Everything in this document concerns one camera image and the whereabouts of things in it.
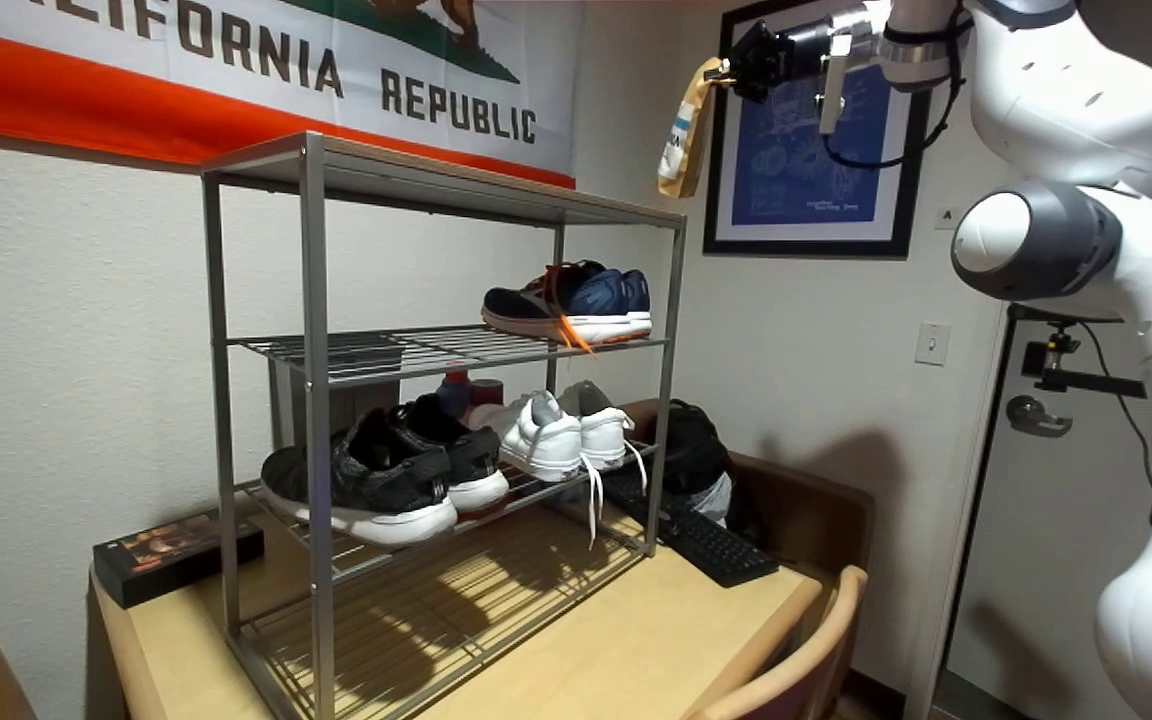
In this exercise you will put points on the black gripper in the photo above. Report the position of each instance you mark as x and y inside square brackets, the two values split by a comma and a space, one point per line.
[811, 45]

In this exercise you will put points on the brown paper bag white label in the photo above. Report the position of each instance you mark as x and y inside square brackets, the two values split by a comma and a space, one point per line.
[690, 133]

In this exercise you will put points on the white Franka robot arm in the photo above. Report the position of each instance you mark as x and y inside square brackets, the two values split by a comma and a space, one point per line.
[1136, 333]

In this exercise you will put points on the white plastic bag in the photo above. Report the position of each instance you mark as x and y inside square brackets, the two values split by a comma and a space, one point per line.
[712, 502]

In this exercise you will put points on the grey metal shoe rack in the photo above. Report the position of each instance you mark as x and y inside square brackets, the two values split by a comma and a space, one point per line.
[313, 401]

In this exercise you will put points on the framed blue blueprint picture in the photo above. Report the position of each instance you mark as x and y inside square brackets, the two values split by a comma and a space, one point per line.
[801, 184]

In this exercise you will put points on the blue running shoe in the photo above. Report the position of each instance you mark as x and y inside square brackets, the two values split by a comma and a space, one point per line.
[523, 310]
[638, 289]

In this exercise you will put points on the maroon item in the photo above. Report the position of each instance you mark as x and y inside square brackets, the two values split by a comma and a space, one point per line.
[467, 395]

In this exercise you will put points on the silver door lever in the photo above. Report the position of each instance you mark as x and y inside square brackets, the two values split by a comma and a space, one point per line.
[1039, 417]

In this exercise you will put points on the brown box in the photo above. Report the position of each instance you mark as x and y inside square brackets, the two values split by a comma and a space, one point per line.
[811, 515]

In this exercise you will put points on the black sneaker white sole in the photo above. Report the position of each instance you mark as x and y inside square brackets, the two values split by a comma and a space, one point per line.
[369, 485]
[458, 446]

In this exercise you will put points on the black computer keyboard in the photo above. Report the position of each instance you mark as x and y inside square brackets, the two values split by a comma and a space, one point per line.
[722, 550]

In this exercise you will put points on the California Republic flag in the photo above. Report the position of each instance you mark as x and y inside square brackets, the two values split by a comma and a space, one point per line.
[203, 106]

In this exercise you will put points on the white door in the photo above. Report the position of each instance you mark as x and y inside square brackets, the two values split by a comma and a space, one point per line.
[1042, 600]

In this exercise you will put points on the flat black box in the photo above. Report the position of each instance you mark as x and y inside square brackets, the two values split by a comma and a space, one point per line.
[172, 556]

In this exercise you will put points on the white light switch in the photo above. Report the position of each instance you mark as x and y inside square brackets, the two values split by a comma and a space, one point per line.
[933, 344]

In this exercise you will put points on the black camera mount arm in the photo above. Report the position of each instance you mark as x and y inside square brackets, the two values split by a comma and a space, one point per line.
[1080, 380]

